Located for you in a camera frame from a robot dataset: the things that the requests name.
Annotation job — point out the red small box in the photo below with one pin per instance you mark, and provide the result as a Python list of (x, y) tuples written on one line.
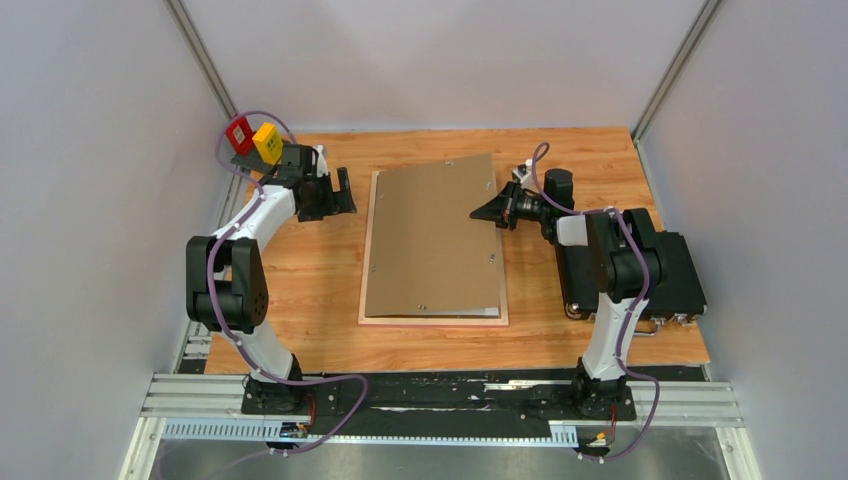
[(239, 134)]

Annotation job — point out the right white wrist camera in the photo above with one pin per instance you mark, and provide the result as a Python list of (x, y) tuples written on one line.
[(522, 174)]

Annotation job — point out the Great Wall photo print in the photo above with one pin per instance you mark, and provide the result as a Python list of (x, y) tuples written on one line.
[(423, 311)]

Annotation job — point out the grey backing board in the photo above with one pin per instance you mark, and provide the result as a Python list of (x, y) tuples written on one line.
[(425, 249)]

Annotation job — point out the black poker chip case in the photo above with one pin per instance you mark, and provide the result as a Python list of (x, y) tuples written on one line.
[(678, 298)]

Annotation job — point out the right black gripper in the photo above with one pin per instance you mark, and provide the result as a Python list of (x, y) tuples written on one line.
[(502, 208)]

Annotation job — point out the wooden picture frame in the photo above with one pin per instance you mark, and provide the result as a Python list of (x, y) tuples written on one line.
[(501, 320)]

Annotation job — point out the yellow small box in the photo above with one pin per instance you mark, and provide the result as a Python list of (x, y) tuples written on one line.
[(268, 143)]

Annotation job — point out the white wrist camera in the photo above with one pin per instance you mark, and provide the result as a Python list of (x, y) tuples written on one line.
[(320, 162), (522, 174)]

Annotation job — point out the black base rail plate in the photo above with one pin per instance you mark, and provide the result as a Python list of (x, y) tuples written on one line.
[(448, 404)]

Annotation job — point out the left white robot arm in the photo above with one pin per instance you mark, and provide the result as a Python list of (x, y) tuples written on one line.
[(226, 287)]

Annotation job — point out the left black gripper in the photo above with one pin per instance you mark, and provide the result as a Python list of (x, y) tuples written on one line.
[(336, 202)]

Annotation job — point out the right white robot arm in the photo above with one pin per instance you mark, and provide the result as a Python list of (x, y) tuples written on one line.
[(625, 265)]

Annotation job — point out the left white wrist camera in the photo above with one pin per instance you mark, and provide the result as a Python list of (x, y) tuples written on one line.
[(320, 162)]

